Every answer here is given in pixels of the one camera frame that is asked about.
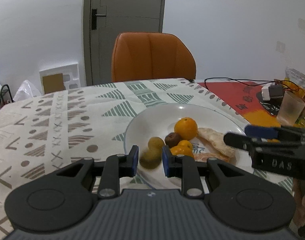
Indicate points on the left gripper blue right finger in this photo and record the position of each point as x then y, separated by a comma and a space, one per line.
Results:
185, 168

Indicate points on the white ceramic plate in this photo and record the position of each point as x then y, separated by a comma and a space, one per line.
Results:
173, 123

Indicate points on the orange leather chair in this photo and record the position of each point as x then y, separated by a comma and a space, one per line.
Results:
143, 56

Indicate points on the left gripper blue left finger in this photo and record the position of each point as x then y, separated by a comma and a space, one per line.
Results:
115, 167

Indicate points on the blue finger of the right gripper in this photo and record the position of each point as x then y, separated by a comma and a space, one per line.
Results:
238, 141
260, 132

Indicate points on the black door lock handle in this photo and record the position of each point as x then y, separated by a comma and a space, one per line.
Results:
94, 16

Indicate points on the person's right hand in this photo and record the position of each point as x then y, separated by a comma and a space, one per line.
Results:
299, 197

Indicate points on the green-yellow round fruit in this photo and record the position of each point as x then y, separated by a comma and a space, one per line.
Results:
155, 144

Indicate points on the large front orange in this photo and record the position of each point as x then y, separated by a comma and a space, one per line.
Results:
181, 150

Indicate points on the clear plastic bag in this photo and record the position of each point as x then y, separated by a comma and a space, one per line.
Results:
26, 91

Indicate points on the black metal shoe rack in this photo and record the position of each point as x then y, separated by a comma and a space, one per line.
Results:
5, 95

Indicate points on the small greenish-yellow citrus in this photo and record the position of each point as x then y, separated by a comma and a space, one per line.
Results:
150, 159

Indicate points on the white power adapter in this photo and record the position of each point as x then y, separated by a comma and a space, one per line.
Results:
271, 92

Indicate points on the grey door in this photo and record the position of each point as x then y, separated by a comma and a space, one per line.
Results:
121, 16

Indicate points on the long peeled pomelo segment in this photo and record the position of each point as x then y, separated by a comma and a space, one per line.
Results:
216, 140

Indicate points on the white foam packaging with cardboard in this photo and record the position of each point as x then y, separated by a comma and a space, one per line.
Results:
60, 78

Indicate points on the red orange placemat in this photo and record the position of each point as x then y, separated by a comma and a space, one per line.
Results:
245, 100

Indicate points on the patterned white tablecloth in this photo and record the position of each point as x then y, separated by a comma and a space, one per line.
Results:
42, 134

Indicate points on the clear zip bag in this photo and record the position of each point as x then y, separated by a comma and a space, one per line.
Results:
295, 76

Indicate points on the large orange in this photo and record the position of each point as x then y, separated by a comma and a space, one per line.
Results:
187, 128
181, 150

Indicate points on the short peeled pomelo segment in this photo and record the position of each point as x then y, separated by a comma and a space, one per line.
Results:
203, 157

